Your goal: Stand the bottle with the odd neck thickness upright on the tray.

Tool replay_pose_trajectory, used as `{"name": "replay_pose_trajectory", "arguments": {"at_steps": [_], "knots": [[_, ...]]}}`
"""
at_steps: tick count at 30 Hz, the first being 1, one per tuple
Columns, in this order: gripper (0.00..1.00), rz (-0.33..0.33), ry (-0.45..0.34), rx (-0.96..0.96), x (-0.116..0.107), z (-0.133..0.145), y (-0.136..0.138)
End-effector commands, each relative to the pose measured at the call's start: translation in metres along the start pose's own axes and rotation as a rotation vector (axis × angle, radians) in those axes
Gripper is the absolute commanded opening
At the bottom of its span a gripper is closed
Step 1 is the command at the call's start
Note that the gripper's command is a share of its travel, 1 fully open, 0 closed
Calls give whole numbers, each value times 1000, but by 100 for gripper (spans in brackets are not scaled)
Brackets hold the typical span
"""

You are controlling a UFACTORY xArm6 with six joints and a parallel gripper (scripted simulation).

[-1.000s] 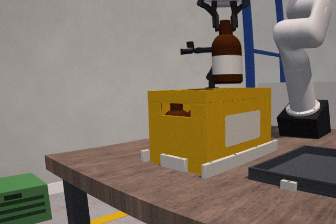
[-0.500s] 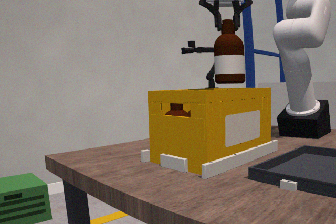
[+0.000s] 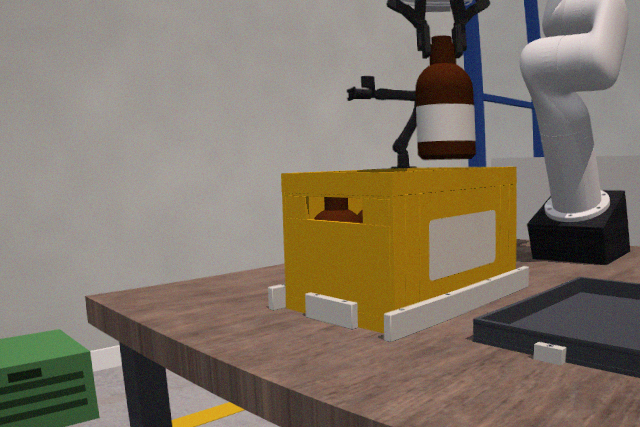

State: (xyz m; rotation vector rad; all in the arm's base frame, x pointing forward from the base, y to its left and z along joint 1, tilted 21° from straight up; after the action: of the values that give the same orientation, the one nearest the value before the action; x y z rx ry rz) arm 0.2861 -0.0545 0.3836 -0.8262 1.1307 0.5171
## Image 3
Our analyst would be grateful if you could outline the yellow wooden crate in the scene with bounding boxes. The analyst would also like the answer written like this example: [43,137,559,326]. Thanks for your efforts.
[281,167,517,333]

